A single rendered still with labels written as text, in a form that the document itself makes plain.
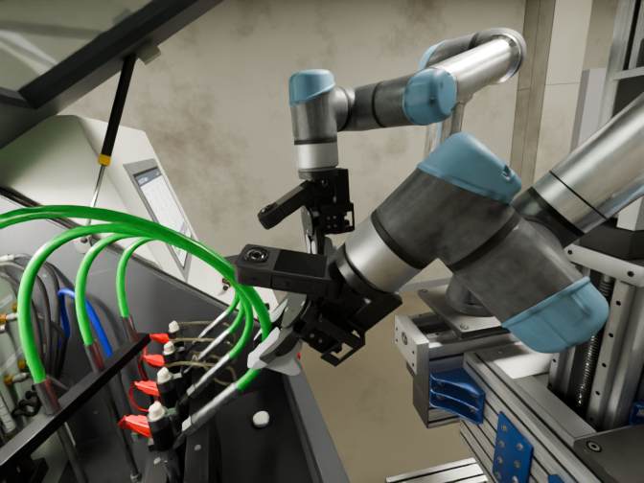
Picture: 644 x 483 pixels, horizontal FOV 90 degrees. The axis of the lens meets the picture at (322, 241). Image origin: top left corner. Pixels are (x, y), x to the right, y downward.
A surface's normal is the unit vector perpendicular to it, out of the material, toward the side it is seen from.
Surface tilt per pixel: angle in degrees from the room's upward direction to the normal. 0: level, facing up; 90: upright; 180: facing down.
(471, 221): 73
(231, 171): 90
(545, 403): 0
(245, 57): 90
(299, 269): 18
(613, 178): 87
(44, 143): 90
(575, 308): 68
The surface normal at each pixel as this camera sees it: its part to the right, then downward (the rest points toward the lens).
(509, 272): -0.32, 0.14
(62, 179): 0.32, 0.27
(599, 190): -0.53, 0.25
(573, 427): -0.07, -0.95
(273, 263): 0.11, -0.84
